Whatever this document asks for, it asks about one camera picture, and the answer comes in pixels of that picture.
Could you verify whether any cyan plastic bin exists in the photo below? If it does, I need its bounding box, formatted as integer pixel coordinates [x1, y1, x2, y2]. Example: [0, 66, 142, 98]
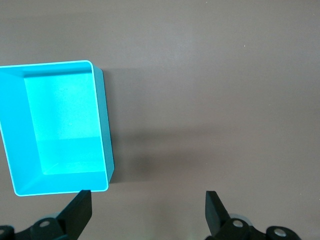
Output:
[0, 59, 116, 198]

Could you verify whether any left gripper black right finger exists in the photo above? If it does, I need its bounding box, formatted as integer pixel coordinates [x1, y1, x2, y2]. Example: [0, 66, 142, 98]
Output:
[205, 190, 266, 240]

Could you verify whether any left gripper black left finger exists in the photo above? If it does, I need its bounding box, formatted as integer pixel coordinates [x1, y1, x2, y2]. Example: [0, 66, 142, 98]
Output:
[13, 189, 94, 240]

